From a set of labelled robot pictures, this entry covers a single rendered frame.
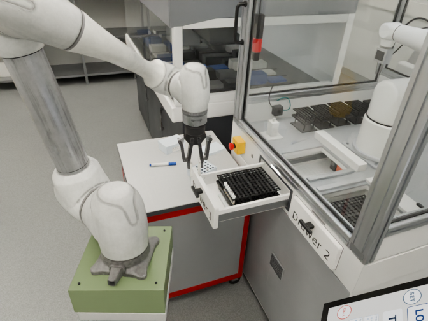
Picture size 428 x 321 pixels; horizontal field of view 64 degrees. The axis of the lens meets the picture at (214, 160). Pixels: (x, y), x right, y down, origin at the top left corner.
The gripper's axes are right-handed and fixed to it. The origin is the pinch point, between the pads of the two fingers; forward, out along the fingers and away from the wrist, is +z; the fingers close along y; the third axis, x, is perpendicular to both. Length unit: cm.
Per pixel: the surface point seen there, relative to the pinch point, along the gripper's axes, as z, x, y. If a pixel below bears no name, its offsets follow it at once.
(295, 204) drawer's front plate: 10.3, -16.3, 37.2
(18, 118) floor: 100, 262, -158
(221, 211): 12.0, -13.9, 8.3
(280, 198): 12.5, -9.6, 33.9
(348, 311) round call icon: -2, -68, 27
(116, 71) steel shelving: 88, 368, -55
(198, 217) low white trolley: 35.9, 9.1, 2.8
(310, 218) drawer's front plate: 8.8, -26.1, 38.9
